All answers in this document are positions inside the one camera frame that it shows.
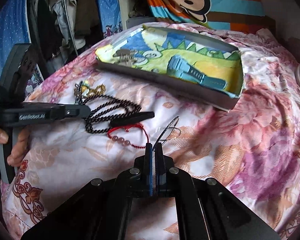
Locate black bead necklace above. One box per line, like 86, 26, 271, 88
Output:
76, 93, 143, 134

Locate red string bead bracelet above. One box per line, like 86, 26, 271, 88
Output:
107, 122, 151, 150

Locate thin wire hoop hair clip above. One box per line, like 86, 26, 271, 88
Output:
151, 116, 181, 152

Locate blue wrist watch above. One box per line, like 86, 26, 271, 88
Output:
166, 55, 227, 90

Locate grey hair claw clip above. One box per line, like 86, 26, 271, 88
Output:
113, 49, 138, 67

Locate person's left hand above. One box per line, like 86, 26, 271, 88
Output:
0, 126, 31, 168

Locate blue dotted wardrobe curtain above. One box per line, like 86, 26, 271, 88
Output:
0, 0, 31, 77

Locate hanging clothes in wardrobe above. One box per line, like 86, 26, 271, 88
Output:
27, 0, 102, 73

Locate grey tray with dinosaur towel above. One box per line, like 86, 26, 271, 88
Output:
95, 25, 244, 112

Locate pink floral bed quilt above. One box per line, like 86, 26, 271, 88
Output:
1, 24, 300, 239

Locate striped monkey blanket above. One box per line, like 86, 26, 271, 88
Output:
147, 0, 268, 33

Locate gold chain jewelry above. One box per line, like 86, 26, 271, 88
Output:
74, 80, 106, 99

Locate grey gripper trigger handle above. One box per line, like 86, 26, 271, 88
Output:
0, 127, 21, 184

